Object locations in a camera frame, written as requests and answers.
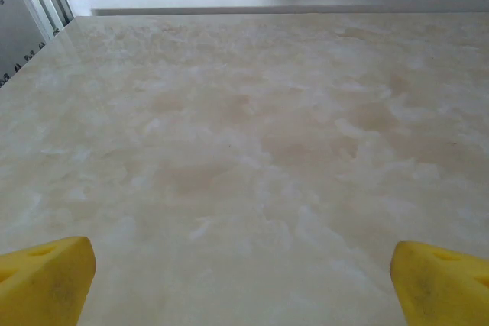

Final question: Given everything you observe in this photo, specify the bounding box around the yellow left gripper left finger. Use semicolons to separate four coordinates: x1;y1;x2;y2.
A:
0;237;97;326

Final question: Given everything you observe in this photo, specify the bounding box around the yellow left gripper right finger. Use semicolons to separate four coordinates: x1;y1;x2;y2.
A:
389;240;489;326

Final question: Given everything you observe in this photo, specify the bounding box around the aluminium left corner post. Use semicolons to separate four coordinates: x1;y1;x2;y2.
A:
15;0;76;43

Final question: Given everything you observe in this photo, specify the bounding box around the aluminium back rail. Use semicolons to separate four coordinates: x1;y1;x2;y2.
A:
89;0;489;17

